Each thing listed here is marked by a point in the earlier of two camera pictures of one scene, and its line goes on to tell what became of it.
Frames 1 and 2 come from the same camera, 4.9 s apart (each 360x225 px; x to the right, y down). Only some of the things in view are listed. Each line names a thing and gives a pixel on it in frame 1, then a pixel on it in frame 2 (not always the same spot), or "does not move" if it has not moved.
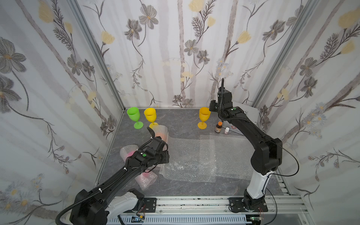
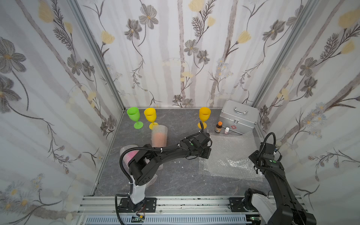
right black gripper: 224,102 to 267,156
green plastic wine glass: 133,114 does not move
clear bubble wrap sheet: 191,160 to 228,157
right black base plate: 236,205 does not move
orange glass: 161,131 does not move
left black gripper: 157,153 to 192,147
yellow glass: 151,115 does not move
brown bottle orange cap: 218,127 does not move
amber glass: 204,114 does not move
